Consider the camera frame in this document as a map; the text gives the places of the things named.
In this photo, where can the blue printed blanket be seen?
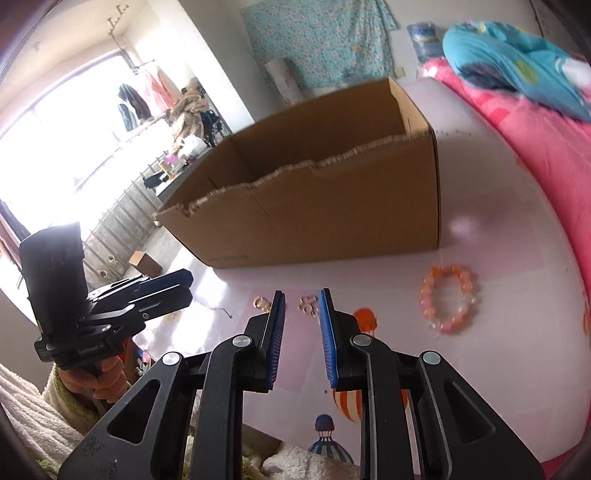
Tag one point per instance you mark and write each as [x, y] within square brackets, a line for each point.
[508, 60]

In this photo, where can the small wooden box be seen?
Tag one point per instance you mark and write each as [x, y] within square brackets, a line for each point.
[145, 263]

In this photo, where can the person's left hand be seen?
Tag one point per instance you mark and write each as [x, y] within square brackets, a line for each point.
[108, 371]

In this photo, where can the gold butterfly charm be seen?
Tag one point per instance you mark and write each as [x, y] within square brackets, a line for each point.
[307, 304]

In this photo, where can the brown cardboard box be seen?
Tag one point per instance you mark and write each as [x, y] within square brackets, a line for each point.
[323, 217]

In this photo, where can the dark hanging garment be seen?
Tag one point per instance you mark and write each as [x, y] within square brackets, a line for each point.
[129, 106]

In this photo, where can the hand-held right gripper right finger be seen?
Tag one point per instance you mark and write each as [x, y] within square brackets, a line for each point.
[328, 341]

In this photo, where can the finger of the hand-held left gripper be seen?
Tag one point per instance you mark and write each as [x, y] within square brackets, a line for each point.
[175, 278]
[161, 302]

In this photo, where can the beige clothes pile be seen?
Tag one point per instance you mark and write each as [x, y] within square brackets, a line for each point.
[189, 110]

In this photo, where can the blue label water jug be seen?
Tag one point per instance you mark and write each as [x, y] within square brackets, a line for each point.
[425, 41]

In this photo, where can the pink floral quilt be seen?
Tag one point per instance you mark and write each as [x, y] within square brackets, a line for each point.
[531, 161]

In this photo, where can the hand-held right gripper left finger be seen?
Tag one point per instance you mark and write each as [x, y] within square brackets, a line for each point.
[276, 332]

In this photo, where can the grey table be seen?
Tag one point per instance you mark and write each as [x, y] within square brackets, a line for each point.
[168, 187]

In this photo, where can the white plastic bag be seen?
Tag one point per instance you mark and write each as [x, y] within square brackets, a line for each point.
[191, 145]

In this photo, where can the white fluffy garment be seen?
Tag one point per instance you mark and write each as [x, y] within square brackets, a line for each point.
[300, 464]

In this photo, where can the beige slippers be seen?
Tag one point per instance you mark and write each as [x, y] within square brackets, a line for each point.
[111, 266]

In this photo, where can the wheelchair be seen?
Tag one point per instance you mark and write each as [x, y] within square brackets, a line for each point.
[213, 124]

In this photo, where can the pink hanging garment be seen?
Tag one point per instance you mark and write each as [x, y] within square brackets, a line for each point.
[157, 85]

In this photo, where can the wall coat hooks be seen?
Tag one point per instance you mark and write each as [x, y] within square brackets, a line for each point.
[116, 23]

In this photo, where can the rolled white mat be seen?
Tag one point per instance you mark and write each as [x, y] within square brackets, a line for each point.
[284, 81]

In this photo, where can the person's left forearm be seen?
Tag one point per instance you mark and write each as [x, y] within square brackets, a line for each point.
[37, 410]

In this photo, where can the teal floral wall cloth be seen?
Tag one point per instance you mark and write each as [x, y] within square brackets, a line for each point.
[318, 41]

